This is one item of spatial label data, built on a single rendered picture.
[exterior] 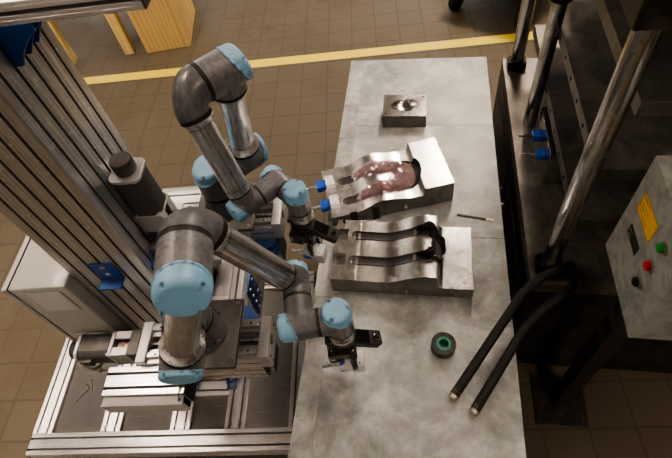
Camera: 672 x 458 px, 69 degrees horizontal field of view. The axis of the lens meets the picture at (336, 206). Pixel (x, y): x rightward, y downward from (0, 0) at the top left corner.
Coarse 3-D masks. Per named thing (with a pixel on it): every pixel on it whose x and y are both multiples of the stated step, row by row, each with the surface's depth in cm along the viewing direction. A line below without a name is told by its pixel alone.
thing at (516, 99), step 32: (512, 96) 235; (544, 96) 233; (512, 128) 223; (512, 160) 218; (544, 192) 199; (544, 224) 190; (576, 256) 180; (544, 288) 178; (576, 288) 175; (608, 288) 172
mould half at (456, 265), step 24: (432, 216) 181; (360, 240) 184; (408, 240) 178; (432, 240) 175; (456, 240) 182; (408, 264) 172; (432, 264) 169; (456, 264) 176; (336, 288) 181; (360, 288) 178; (384, 288) 176; (408, 288) 174; (432, 288) 172; (456, 288) 170
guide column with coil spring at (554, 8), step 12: (552, 12) 178; (564, 12) 178; (552, 24) 181; (552, 36) 185; (540, 48) 193; (552, 48) 189; (540, 60) 195; (552, 60) 195; (540, 72) 198; (540, 84) 202; (540, 96) 208; (528, 108) 215; (528, 120) 219
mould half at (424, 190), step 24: (408, 144) 208; (432, 144) 206; (336, 168) 212; (432, 168) 198; (336, 192) 204; (384, 192) 195; (408, 192) 197; (432, 192) 195; (336, 216) 196; (360, 216) 198
